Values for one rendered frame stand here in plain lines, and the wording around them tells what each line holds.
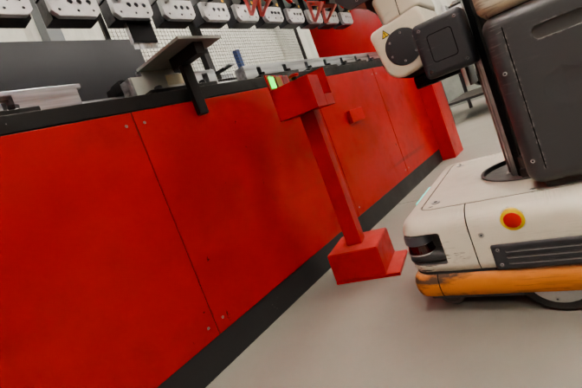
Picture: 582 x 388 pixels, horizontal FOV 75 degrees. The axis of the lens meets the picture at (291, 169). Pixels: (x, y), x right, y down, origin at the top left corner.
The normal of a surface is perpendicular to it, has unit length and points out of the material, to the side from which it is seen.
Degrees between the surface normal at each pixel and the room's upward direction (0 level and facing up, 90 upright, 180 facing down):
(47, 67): 90
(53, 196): 90
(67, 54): 90
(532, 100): 90
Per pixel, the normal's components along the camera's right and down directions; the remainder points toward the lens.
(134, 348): 0.74, -0.22
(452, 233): -0.53, 0.27
